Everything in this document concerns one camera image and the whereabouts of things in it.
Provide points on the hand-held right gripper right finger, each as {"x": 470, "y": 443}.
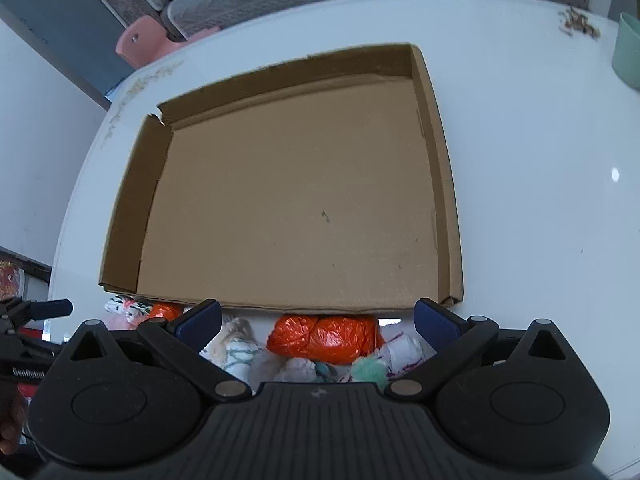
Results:
{"x": 435, "y": 327}

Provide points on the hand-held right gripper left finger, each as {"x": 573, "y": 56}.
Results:
{"x": 200, "y": 322}

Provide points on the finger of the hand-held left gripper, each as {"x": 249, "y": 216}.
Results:
{"x": 47, "y": 308}

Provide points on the white grey sock bundle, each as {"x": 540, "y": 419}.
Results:
{"x": 405, "y": 347}

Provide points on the orange plastic bag bundle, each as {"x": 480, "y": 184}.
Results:
{"x": 350, "y": 340}
{"x": 292, "y": 337}
{"x": 165, "y": 311}

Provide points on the white sock bundle pink pompom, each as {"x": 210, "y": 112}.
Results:
{"x": 235, "y": 352}

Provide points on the white green striped sock bundle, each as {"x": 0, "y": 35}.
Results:
{"x": 122, "y": 307}

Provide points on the green white fluffy bundle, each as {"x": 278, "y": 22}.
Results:
{"x": 367, "y": 371}

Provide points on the bubble wrap bundle teal band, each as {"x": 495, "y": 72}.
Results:
{"x": 297, "y": 370}

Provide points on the shallow cardboard box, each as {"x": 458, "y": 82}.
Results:
{"x": 300, "y": 200}

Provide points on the person's left hand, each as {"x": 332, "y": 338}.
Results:
{"x": 10, "y": 425}

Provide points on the red patterned packet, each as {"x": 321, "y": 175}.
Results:
{"x": 10, "y": 277}

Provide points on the pink stool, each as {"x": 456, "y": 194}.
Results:
{"x": 142, "y": 40}

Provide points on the mint green cup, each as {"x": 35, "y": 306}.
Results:
{"x": 627, "y": 55}

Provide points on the pile of seed shells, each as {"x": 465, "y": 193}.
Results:
{"x": 580, "y": 22}

